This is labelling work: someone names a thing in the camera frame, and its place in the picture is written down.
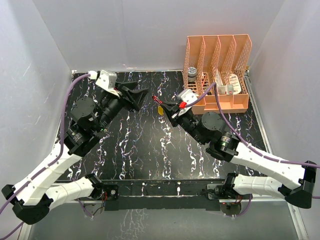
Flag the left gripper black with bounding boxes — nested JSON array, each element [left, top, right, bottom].
[[94, 82, 150, 133]]

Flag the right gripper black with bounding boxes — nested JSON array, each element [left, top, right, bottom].
[[161, 101, 207, 146]]

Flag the yellow key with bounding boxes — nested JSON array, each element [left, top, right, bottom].
[[157, 105, 164, 116]]

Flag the red keyring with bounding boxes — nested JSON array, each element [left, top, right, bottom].
[[152, 95, 163, 105]]

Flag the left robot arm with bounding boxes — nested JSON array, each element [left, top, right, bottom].
[[1, 82, 148, 225]]

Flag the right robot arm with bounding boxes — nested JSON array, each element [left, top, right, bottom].
[[152, 89, 319, 209]]

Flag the small patterned jar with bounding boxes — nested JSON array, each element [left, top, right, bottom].
[[187, 66, 198, 83]]

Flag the small white red box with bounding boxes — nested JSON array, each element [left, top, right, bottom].
[[225, 84, 234, 95]]

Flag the white card packet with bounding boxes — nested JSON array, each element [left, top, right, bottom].
[[215, 71, 242, 95]]

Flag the orange plastic file organizer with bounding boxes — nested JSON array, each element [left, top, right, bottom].
[[182, 34, 252, 115]]

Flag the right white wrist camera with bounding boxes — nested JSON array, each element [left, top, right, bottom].
[[177, 89, 198, 110]]

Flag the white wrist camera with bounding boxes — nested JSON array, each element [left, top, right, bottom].
[[177, 89, 198, 110], [95, 70, 120, 97]]

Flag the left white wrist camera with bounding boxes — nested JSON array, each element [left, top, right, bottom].
[[95, 70, 120, 97]]

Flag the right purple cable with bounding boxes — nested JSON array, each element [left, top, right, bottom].
[[186, 82, 320, 217]]

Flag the purple cable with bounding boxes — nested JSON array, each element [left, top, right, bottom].
[[186, 82, 320, 217], [0, 71, 97, 238]]

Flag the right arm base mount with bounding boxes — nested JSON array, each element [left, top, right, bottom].
[[200, 183, 252, 205]]

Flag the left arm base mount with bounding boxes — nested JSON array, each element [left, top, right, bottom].
[[76, 182, 119, 211]]

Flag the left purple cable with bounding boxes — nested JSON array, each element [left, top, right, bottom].
[[0, 71, 97, 238]]

